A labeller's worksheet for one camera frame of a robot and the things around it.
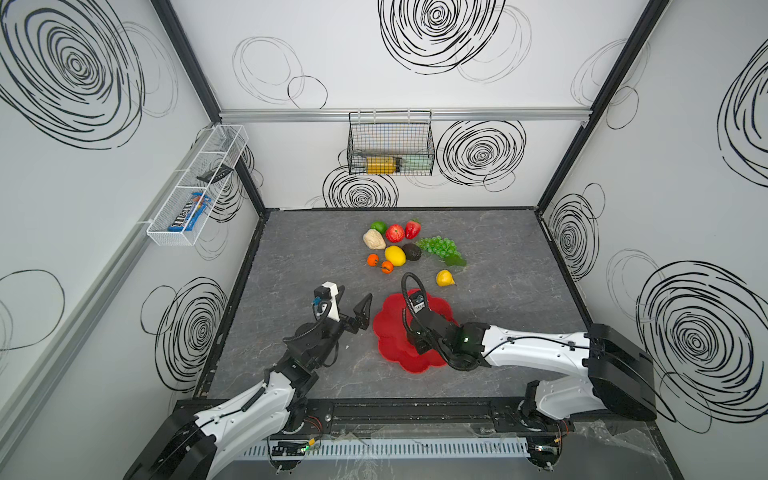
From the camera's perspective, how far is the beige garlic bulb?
1.07m

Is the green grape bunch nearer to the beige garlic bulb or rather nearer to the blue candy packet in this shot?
the beige garlic bulb

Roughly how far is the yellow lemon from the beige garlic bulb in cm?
4

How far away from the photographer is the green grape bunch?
104cm
